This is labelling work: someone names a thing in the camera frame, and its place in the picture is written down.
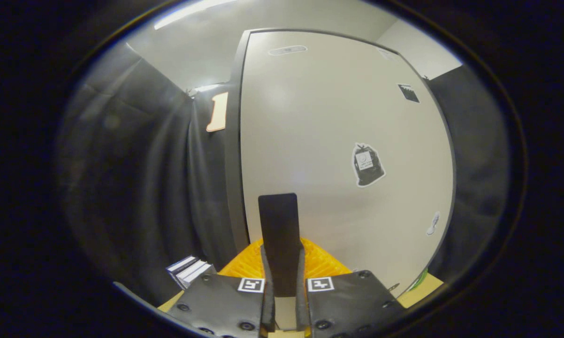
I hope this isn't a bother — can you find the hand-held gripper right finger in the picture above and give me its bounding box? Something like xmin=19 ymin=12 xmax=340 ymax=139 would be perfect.
xmin=296 ymin=237 xmax=407 ymax=338

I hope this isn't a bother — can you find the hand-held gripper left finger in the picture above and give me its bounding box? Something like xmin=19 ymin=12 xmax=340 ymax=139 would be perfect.
xmin=167 ymin=238 xmax=276 ymax=338

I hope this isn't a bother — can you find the black door handle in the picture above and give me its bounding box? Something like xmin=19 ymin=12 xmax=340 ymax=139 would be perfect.
xmin=258 ymin=193 xmax=302 ymax=298

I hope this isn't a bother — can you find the grey shoe cabinet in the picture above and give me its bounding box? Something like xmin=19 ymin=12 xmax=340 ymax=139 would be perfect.
xmin=223 ymin=28 xmax=457 ymax=301

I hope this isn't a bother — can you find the white shoe cabinet door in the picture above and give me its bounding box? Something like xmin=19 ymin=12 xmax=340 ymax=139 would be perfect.
xmin=240 ymin=31 xmax=455 ymax=299

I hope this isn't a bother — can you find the grey cover book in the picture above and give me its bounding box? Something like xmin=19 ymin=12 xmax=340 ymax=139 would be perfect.
xmin=176 ymin=261 xmax=217 ymax=290

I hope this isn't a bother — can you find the blue spine book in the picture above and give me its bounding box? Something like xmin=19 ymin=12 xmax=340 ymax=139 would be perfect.
xmin=166 ymin=255 xmax=199 ymax=282

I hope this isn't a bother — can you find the watermelon slice plush toy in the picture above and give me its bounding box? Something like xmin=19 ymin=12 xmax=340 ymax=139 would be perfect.
xmin=406 ymin=267 xmax=428 ymax=293

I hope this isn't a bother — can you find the black backdrop cloth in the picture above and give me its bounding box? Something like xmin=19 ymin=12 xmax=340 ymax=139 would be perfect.
xmin=57 ymin=42 xmax=238 ymax=307
xmin=423 ymin=65 xmax=513 ymax=292

